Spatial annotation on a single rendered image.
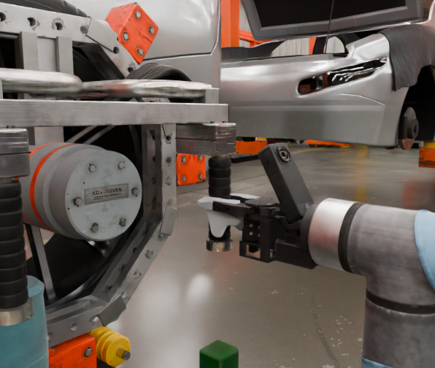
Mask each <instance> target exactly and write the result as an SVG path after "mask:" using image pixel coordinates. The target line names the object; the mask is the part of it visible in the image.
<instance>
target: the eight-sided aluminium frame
mask: <svg viewBox="0 0 435 368"><path fill-rule="evenodd" d="M20 31H28V32H34V33H37V37H43V38H49V39H56V37H57V36H61V37H71V38H72V47H79V48H80V49H81V50H82V51H83V52H84V54H86V56H87V57H88V58H89V59H90V61H91V62H92V63H93V65H94V66H95V67H96V68H97V69H98V70H99V71H100V73H101V74H102V75H103V77H104V78H105V79H106V80H124V79H125V78H126V77H127V76H128V75H129V74H130V73H131V72H132V71H134V70H136V69H138V68H139V65H138V63H137V62H136V61H135V60H134V58H133V57H132V56H131V54H130V53H129V52H128V51H127V49H125V48H124V46H122V45H121V43H119V41H117V37H118V34H117V33H115V32H114V31H113V30H112V29H111V27H110V26H109V24H108V23H107V22H106V21H103V20H96V19H95V18H84V17H79V16H74V15H67V14H62V13H58V12H50V11H46V10H41V9H34V8H29V7H22V6H17V5H12V4H5V3H0V38H3V39H17V38H18V36H19V34H20ZM175 131H176V124H147V125H142V177H143V207H144V213H143V216H142V218H141V220H140V221H139V222H138V224H137V225H136V227H135V229H134V230H133V231H132V233H131V235H130V236H129V238H128V239H127V240H126V242H125V244H124V245H123V247H122V248H121V249H120V251H119V253H118V254H117V256H116V257H115V259H114V261H113V262H112V263H111V265H110V266H109V268H108V270H107V271H106V272H105V274H104V276H103V277H102V279H101V280H100V281H99V283H98V285H97V286H96V287H95V289H94V290H93V292H92V294H91V295H89V296H86V297H83V298H81V299H77V300H74V301H72V302H68V303H66V304H62V305H59V306H57V307H53V308H50V309H48V310H45V315H46V322H47V339H48V348H51V347H52V346H55V345H57V344H60V343H62V342H65V341H67V340H70V339H72V338H75V337H78V336H80V335H82V334H84V333H87V332H89V331H92V330H94V329H97V328H99V327H102V326H103V327H106V326H107V325H108V324H109V323H111V322H114V321H116V320H117V319H118V318H119V316H120V314H121V313H122V311H124V310H125V309H126V305H127V303H128V301H129V300H130V298H131V297H132V295H133V294H134V292H135V290H136V288H137V287H138V285H139V284H140V282H141V281H142V279H143V277H144V276H145V274H146V272H147V271H148V269H149V268H150V266H151V264H152V263H153V261H154V260H155V257H156V256H157V255H158V253H159V251H160V250H161V248H162V247H163V245H164V243H165V241H166V240H167V239H168V237H169V236H171V235H172V231H173V229H174V227H175V226H176V224H177V213H178V210H177V186H176V139H175V137H176V133H175Z"/></svg>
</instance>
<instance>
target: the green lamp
mask: <svg viewBox="0 0 435 368"><path fill-rule="evenodd" d="M199 368H239V349H238V348H236V347H234V346H232V345H229V344H227V343H225V342H222V341H220V340H216V341H214V342H212V343H210V344H209V345H207V346H205V347H203V348H202V349H201V350H200V351H199Z"/></svg>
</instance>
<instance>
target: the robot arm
mask: <svg viewBox="0 0 435 368"><path fill-rule="evenodd" d="M258 157H259V158H260V160H261V163H262V165H263V167H264V169H265V172H266V174H267V176H268V178H269V181H270V183H271V184H272V188H273V189H274V192H275V193H276V196H263V195H254V194H242V193H230V195H231V199H221V198H215V197H211V196H205V197H203V198H202V199H200V200H198V201H197V205H198V206H200V207H203V208H204V209H205V210H206V211H207V215H208V218H209V225H210V229H211V232H212V234H213V235H214V236H215V237H222V236H223V234H224V232H225V230H226V228H227V226H235V227H236V228H237V229H238V230H240V231H242V241H241V240H240V241H239V255H240V256H243V257H245V258H251V259H254V260H257V261H262V262H265V263H270V262H273V261H280V262H283V263H286V264H292V265H295V266H298V267H303V268H307V269H314V268H315V267H316V266H319V265H321V266H324V267H329V268H332V269H338V270H342V271H345V272H350V273H353V274H357V275H361V276H364V277H366V301H365V313H364V327H363V351H362V355H361V360H362V368H435V213H433V212H430V211H428V210H409V209H403V208H397V207H387V206H382V205H375V204H366V203H360V202H352V201H346V200H340V199H330V198H329V199H325V200H324V201H322V202H321V203H320V204H315V203H314V202H313V200H312V197H311V195H310V193H309V191H308V189H307V187H306V184H305V182H304V180H303V178H302V176H301V174H300V171H299V169H298V167H297V166H296V163H295V161H294V160H293V156H292V155H291V153H290V151H289V149H288V146H287V145H286V144H285V143H274V144H268V145H267V146H266V147H264V148H263V149H261V150H260V151H259V152H258ZM247 245H249V252H251V253H254V252H257V251H259V248H260V249H261V251H260V258H258V257H255V256H250V255H247ZM270 252H271V253H272V257H270Z"/></svg>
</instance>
